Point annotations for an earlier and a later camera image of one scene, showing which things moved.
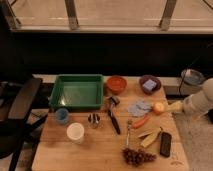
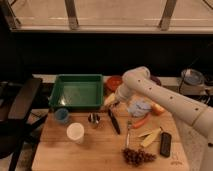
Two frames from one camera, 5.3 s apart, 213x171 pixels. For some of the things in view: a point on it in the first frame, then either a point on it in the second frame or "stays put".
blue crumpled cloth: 139,109 stays put
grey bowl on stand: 192,77 stays put
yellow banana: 150,137 stays put
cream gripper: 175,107 -> 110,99
